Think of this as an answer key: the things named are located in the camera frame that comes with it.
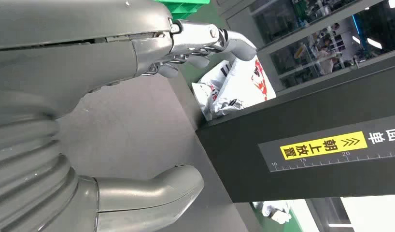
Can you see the person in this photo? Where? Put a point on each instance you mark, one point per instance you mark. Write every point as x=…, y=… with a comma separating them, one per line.
x=327, y=60

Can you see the small crumpled white parcel bag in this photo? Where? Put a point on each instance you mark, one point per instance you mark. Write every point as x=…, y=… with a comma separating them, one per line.
x=213, y=76

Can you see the white parcel bag red print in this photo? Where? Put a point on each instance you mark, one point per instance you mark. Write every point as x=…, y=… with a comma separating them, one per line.
x=242, y=83

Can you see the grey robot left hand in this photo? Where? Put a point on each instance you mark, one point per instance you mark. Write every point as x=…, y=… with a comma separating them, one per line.
x=72, y=38

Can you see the black inbound scanner machine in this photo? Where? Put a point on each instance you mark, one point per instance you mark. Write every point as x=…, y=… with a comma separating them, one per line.
x=248, y=153

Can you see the green plastic crate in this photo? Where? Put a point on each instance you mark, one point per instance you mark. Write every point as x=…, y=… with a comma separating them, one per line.
x=181, y=8

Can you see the white parcel bag black stripes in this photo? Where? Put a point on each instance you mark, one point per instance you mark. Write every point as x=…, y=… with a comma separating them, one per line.
x=274, y=211

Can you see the grey ruler label yellow sticker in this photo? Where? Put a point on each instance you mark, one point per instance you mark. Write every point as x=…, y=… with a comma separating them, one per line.
x=312, y=160

